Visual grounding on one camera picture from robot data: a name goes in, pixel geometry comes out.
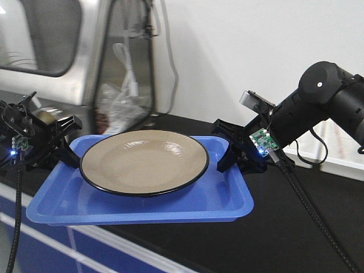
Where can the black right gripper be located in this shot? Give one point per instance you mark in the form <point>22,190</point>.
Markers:
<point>241,149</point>

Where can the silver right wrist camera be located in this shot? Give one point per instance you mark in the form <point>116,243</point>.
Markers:
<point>255,102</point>

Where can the green left circuit board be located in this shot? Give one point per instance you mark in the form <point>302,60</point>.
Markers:
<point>19,142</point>

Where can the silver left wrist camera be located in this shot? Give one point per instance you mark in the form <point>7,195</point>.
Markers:
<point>31,102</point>

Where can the green circuit board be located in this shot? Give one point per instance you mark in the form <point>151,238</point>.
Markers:
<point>263,142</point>
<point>19,142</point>

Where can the stainless steel glove box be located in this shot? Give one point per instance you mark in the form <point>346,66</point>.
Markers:
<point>93,59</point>

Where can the blue plastic tray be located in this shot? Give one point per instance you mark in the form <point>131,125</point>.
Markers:
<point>65,198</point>

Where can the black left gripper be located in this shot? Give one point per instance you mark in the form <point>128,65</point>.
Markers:
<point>46,131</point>

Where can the green right circuit board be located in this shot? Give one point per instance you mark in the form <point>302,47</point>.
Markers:
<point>263,142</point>

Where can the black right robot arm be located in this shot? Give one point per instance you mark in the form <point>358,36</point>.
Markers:
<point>325,91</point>

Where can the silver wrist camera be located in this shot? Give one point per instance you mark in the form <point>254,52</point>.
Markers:
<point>31,102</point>
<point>255,102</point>

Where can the beige plate with black rim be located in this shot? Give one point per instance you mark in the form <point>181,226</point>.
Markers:
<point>144,163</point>

